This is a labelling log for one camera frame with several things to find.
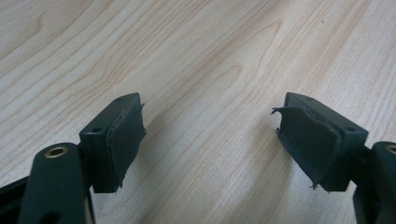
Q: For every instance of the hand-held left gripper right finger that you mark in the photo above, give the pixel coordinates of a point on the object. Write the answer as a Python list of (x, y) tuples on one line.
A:
[(314, 143)]

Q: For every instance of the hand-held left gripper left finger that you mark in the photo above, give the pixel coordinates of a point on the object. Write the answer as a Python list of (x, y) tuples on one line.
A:
[(112, 146)]

